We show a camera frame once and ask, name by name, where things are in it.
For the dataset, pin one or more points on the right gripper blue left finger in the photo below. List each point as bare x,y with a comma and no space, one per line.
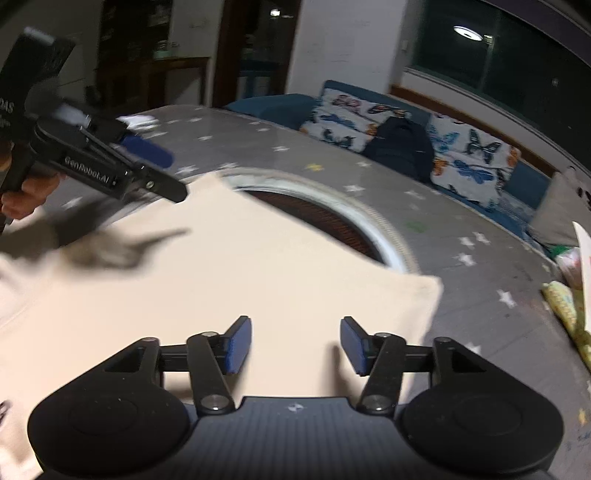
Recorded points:
210,359

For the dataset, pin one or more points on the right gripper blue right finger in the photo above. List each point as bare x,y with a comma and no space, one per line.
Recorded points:
380,358

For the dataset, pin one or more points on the person's left hand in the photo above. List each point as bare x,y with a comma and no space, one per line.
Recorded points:
33,193

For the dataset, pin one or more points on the grey star patterned table cover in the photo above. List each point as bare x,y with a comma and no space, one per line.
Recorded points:
491,277

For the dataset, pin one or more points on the grey cushion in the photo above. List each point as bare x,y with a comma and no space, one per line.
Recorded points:
567,200

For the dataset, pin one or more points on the white paper with orange print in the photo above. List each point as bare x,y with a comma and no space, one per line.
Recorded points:
584,242

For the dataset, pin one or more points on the cream fabric garment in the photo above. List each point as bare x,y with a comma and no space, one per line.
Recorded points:
170,271

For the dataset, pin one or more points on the black backpack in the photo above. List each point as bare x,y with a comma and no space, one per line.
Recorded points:
403,146

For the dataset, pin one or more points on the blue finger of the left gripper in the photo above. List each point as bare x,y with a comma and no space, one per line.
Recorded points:
139,149
143,179

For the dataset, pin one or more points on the blue sofa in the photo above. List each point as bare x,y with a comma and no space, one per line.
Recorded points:
519,200

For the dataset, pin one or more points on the dark wooden side table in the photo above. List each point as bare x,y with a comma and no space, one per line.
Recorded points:
173,81

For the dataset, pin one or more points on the round black induction cooktop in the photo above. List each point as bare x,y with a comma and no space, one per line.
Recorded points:
324,219

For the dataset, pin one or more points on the green patterned small quilt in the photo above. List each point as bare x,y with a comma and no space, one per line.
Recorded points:
568,306

